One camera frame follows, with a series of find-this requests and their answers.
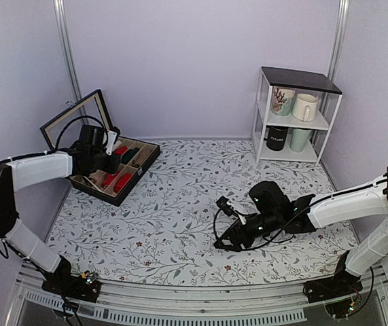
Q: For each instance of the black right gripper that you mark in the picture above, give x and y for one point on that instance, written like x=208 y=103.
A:
x=235 y=229

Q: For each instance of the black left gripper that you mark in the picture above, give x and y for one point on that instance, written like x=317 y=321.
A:
x=113 y=167

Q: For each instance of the black sock organizer box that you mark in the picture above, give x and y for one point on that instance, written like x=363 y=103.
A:
x=64 y=129

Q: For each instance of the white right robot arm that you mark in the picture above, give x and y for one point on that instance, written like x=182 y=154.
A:
x=313 y=212

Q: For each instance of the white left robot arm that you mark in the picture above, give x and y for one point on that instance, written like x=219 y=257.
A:
x=17 y=176

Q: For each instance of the red snowflake rolled sock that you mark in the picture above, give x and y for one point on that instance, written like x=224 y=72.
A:
x=107 y=180

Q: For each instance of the white rolled sock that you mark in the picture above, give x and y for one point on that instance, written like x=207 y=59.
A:
x=117 y=144

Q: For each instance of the red rolled sock in box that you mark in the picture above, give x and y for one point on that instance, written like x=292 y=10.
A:
x=121 y=150

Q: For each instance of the dark green rolled sock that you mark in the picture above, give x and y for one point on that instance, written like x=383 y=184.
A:
x=129 y=155

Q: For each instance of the beige rolled sock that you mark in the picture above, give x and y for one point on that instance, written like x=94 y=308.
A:
x=142 y=156

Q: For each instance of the black mug with text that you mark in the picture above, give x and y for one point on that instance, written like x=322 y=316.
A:
x=276 y=137

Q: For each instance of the mint green cup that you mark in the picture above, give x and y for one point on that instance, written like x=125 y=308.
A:
x=299 y=138

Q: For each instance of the white metal shelf rack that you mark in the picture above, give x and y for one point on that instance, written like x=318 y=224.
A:
x=329 y=99

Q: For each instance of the floral patterned mug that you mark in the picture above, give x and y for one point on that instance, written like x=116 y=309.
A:
x=282 y=100

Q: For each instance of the cream ribbed mug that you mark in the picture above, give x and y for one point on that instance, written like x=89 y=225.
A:
x=305 y=107

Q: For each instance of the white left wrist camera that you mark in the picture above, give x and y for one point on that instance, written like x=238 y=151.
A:
x=111 y=138

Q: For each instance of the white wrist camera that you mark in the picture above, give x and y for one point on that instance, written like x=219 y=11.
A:
x=111 y=138
x=230 y=208

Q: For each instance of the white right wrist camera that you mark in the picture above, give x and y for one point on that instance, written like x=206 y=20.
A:
x=230 y=208

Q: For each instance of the left aluminium frame post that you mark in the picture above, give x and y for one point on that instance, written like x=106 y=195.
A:
x=65 y=43

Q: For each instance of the aluminium frame post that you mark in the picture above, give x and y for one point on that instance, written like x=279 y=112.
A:
x=65 y=43
x=339 y=37

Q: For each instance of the aluminium table edge rail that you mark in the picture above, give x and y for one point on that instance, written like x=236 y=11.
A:
x=134 y=304

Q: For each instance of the right aluminium frame post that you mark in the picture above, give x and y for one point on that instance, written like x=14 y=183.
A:
x=339 y=37

